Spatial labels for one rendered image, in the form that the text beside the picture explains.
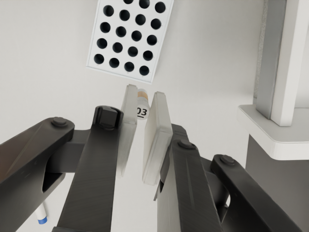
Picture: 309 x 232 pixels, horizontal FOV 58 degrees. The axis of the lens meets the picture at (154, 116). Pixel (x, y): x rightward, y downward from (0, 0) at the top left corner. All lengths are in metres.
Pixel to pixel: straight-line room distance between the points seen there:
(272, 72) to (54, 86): 0.28
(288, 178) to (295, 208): 0.09
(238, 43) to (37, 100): 0.29
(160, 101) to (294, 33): 0.15
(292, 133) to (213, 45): 0.17
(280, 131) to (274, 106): 0.03
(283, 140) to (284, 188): 0.65
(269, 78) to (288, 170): 0.64
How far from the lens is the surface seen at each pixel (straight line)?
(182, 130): 0.15
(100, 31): 0.35
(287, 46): 0.29
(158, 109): 0.15
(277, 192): 0.93
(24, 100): 0.43
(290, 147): 0.27
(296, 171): 0.90
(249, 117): 0.32
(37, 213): 0.50
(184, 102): 0.40
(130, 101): 0.15
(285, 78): 0.29
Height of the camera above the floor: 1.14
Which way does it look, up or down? 70 degrees down
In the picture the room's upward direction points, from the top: 175 degrees clockwise
